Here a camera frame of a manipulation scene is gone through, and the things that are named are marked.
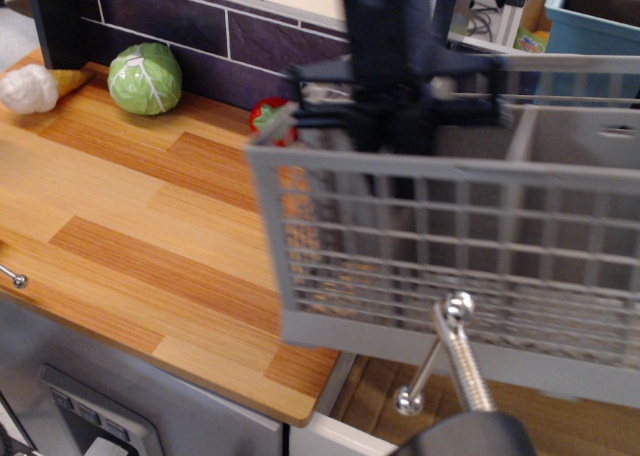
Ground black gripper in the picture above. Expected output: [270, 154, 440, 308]
[289, 5, 504, 226]

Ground grey plastic drying rack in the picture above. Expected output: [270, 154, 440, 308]
[247, 54, 639, 407]

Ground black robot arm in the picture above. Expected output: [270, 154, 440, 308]
[288, 0, 506, 156]

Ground red toy tomato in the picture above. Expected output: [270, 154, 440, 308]
[249, 97, 298, 147]

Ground colourful cardboard box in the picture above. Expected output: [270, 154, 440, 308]
[513, 0, 552, 54]

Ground light blue storage box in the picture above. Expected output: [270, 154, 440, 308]
[545, 0, 639, 109]

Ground green toy cabbage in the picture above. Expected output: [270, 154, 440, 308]
[108, 42, 182, 116]

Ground white toy ice cream cone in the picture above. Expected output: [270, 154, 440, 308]
[1, 64, 95, 115]

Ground small silver knob rod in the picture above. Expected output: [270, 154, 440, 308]
[0, 265, 29, 289]

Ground grey oven control panel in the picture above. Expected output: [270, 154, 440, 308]
[38, 364, 164, 455]

